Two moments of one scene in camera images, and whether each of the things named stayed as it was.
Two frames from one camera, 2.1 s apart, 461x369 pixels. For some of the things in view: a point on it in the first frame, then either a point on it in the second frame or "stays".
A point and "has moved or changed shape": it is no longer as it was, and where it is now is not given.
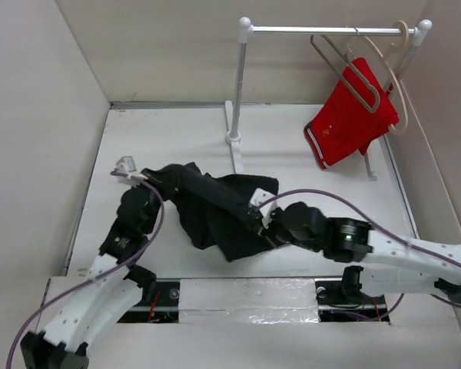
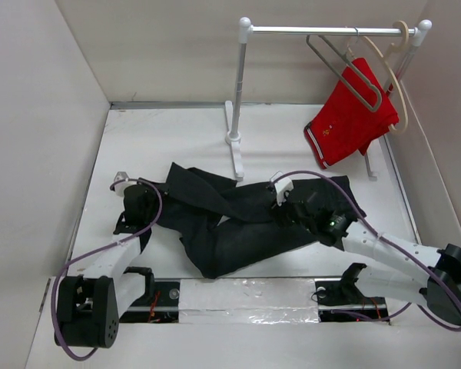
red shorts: (356, 115) stays
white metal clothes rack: (246, 30) stays
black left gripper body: (165, 190) → (153, 204)
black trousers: (215, 211) has moved or changed shape
